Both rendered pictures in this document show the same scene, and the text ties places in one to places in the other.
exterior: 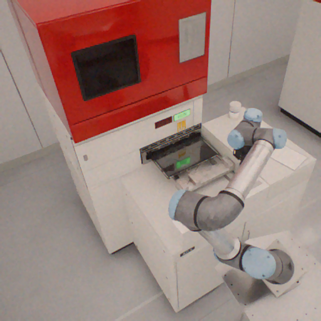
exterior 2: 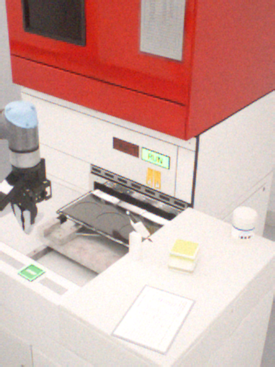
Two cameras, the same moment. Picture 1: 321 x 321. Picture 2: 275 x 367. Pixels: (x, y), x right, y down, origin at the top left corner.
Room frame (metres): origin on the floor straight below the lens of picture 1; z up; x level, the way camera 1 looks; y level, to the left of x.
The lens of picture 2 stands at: (0.81, -1.61, 1.96)
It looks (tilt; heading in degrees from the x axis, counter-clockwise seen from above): 30 degrees down; 65
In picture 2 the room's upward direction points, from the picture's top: 2 degrees clockwise
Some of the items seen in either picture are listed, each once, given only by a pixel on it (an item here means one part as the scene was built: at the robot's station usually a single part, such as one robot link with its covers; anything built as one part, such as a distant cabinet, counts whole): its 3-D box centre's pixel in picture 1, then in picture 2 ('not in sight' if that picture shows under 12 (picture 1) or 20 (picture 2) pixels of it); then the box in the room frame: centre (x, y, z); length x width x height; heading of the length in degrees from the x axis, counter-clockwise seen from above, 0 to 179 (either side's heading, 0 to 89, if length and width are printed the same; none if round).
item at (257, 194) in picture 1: (221, 210); (4, 274); (1.01, -0.28, 0.89); 0.55 x 0.09 x 0.14; 118
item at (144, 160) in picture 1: (172, 145); (134, 201); (1.54, -0.06, 0.89); 0.44 x 0.02 x 0.10; 118
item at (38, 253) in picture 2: not in sight; (62, 237); (1.25, -0.09, 0.84); 0.50 x 0.02 x 0.03; 28
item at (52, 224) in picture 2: (182, 184); (48, 226); (1.20, -0.09, 0.89); 0.08 x 0.03 x 0.03; 28
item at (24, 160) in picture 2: not in sight; (24, 155); (1.08, -0.38, 1.33); 0.08 x 0.08 x 0.05
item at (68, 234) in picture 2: (194, 178); (65, 235); (1.24, -0.16, 0.89); 0.08 x 0.03 x 0.03; 28
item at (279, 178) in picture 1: (253, 148); (178, 292); (1.45, -0.55, 0.89); 0.62 x 0.35 x 0.14; 28
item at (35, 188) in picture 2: (246, 148); (29, 182); (1.08, -0.38, 1.25); 0.09 x 0.08 x 0.12; 28
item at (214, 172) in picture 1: (205, 177); (83, 251); (1.27, -0.23, 0.87); 0.36 x 0.08 x 0.03; 118
